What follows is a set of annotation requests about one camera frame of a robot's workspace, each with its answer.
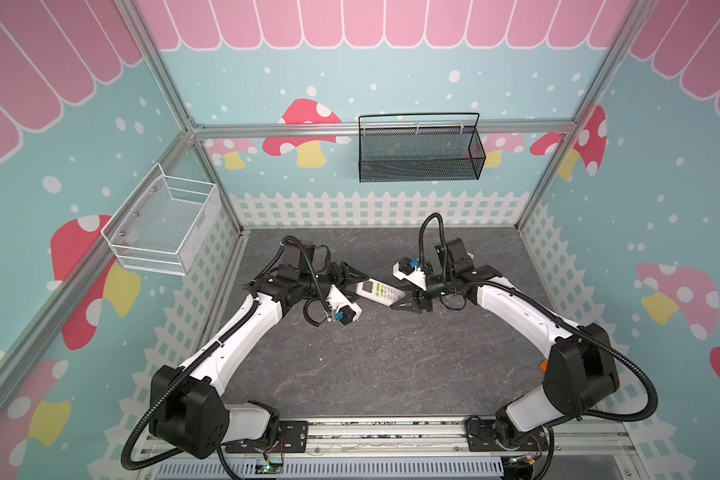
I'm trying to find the black wire mesh basket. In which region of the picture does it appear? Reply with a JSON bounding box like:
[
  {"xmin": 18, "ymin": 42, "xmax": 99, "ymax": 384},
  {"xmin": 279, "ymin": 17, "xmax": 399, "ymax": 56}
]
[{"xmin": 357, "ymin": 112, "xmax": 487, "ymax": 183}]

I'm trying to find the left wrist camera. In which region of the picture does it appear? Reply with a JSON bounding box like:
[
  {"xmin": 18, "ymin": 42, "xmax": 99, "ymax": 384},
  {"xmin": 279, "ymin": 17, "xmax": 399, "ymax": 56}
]
[{"xmin": 327, "ymin": 285, "xmax": 362, "ymax": 325}]

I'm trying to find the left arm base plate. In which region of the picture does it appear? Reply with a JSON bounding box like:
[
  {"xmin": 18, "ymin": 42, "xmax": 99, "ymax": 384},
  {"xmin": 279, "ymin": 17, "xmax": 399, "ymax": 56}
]
[{"xmin": 223, "ymin": 421, "xmax": 309, "ymax": 454}]

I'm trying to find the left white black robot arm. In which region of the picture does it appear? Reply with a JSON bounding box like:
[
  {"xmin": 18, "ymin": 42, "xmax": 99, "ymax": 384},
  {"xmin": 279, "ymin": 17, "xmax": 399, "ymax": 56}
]
[{"xmin": 120, "ymin": 235, "xmax": 369, "ymax": 471}]

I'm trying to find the white wire mesh basket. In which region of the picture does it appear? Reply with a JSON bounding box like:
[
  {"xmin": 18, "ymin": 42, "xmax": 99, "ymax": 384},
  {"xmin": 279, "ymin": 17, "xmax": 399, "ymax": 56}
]
[{"xmin": 101, "ymin": 164, "xmax": 221, "ymax": 276}]

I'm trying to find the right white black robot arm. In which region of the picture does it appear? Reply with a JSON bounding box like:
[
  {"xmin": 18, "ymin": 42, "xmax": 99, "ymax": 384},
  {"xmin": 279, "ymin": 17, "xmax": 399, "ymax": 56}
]
[{"xmin": 392, "ymin": 213, "xmax": 659, "ymax": 451}]

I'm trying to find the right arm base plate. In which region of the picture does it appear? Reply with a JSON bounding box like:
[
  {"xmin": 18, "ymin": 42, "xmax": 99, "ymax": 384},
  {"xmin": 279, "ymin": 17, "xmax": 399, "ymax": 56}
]
[{"xmin": 464, "ymin": 416, "xmax": 549, "ymax": 453}]

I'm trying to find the white remote with green buttons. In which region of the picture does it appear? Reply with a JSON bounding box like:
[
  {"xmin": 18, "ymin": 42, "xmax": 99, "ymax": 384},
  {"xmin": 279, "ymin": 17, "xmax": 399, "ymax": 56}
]
[{"xmin": 356, "ymin": 279, "xmax": 406, "ymax": 307}]

